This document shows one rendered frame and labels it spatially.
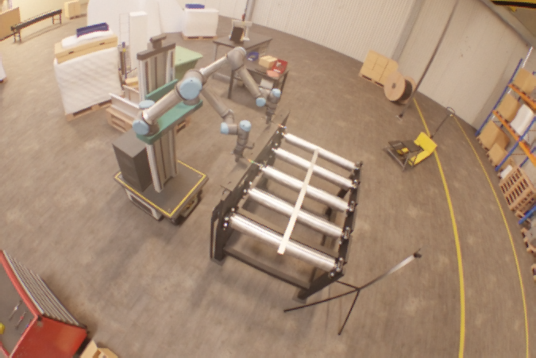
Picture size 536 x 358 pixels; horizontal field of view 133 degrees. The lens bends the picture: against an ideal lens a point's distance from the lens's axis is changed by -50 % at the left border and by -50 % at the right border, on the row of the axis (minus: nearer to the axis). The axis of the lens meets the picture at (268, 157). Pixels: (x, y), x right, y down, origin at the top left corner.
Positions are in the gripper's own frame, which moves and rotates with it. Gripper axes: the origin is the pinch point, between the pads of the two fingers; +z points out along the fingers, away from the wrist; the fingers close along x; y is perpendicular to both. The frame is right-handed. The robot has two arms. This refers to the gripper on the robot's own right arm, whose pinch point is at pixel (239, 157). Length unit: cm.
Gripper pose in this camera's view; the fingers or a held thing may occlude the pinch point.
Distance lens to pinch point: 168.3
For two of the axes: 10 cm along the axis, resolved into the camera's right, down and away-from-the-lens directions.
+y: -9.0, -4.1, 1.4
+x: -3.8, 5.7, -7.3
